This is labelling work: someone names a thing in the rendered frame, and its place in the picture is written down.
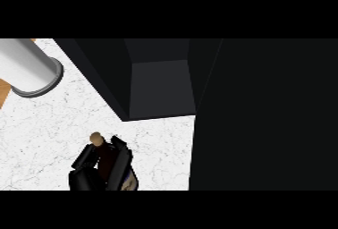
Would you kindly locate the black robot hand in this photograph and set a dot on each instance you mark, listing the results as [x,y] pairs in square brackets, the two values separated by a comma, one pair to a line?
[117,162]

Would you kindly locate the dark wine bottle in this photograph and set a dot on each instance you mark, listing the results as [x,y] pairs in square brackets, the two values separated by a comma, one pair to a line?
[106,161]

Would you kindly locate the dark grey open cabinet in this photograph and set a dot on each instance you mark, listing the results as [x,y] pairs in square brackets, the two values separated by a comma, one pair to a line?
[154,80]

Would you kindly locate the dark grey cabinet door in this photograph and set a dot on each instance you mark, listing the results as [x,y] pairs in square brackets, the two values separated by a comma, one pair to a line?
[269,119]

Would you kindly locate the white cylinder with grey rim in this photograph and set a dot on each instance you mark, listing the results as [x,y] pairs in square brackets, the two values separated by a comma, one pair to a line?
[29,68]

